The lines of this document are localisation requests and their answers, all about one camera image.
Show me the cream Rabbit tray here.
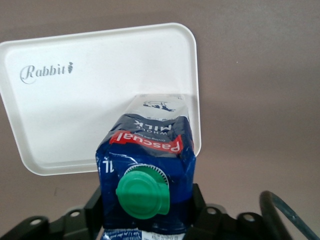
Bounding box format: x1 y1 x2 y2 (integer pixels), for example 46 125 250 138
0 22 203 177

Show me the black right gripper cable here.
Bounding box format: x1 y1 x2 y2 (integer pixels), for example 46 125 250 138
259 190 320 240

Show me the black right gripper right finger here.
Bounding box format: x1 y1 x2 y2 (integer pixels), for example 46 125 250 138
184 183 283 240

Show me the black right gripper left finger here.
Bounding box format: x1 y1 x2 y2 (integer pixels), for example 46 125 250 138
0 186 105 240

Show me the blue Pascal milk carton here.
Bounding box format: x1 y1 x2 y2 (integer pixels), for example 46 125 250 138
94 93 196 240

